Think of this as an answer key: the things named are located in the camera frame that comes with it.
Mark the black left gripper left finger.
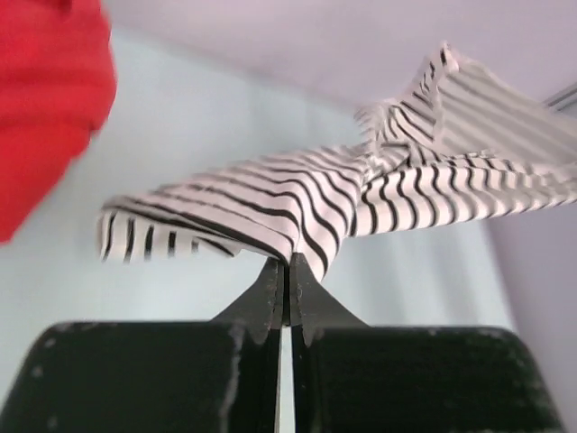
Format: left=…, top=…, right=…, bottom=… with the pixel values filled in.
left=11, top=260, right=283, bottom=432

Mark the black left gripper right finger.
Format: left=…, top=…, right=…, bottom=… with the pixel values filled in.
left=288, top=254, right=563, bottom=432

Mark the black white striped tank top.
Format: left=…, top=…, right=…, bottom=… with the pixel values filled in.
left=98, top=44, right=576, bottom=279

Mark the red garment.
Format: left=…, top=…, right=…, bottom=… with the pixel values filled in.
left=1, top=1, right=116, bottom=243

